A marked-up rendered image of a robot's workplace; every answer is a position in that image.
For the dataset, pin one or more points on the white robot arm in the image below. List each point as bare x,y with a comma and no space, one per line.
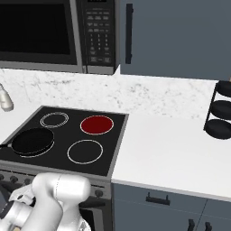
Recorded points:
57,192

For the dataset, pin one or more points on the black glass stove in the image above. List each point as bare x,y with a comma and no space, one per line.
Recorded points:
75,132

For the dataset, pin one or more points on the black stove knob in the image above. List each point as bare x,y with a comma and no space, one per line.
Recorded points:
1,177
13,179
28,181
98,193

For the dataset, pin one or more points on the grey wide drawer front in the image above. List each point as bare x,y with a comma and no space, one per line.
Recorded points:
132,194

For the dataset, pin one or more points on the black frying pan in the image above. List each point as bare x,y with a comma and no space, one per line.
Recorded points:
33,141

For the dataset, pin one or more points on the grey base cupboard door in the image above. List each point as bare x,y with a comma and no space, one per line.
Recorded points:
221,226
144,218

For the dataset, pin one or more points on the pale grey shaker bottle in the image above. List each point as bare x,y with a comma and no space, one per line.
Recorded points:
6,100

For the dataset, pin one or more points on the silver black microwave oven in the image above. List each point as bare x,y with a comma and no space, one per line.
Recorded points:
39,33

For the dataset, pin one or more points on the grey narrow drawer front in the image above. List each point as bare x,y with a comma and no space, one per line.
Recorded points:
219,209

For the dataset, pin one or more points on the grey wall cupboard door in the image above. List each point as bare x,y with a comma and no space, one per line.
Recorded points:
180,36

